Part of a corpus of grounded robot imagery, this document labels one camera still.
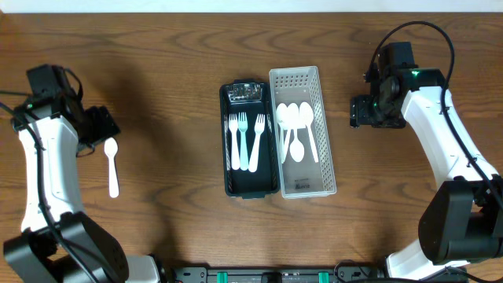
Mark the clear plastic basket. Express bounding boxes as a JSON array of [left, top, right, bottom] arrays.
[[269, 66, 336, 199]]

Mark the left black cable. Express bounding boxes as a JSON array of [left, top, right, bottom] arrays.
[[0, 90, 103, 283]]

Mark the black plastic basket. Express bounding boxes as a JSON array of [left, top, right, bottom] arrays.
[[219, 79, 280, 199]]

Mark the pale green plastic fork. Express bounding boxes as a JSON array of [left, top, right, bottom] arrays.
[[238, 112, 249, 171]]

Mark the white fork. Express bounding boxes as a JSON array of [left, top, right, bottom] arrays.
[[229, 114, 240, 170], [248, 114, 265, 173]]

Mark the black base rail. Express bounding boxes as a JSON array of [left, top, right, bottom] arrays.
[[125, 255, 468, 283]]

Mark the black cable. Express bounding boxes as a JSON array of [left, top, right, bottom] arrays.
[[0, 90, 103, 283], [369, 20, 503, 221]]

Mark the right black cable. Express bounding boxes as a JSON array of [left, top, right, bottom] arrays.
[[369, 20, 503, 221]]

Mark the white spoon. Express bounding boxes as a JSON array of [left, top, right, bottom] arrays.
[[299, 102, 319, 163], [290, 128, 304, 163], [104, 138, 119, 198], [276, 103, 288, 163], [285, 103, 299, 156]]

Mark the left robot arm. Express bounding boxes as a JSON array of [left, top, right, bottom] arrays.
[[3, 64, 129, 282]]

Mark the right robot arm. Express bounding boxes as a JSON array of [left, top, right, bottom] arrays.
[[350, 42, 502, 280]]

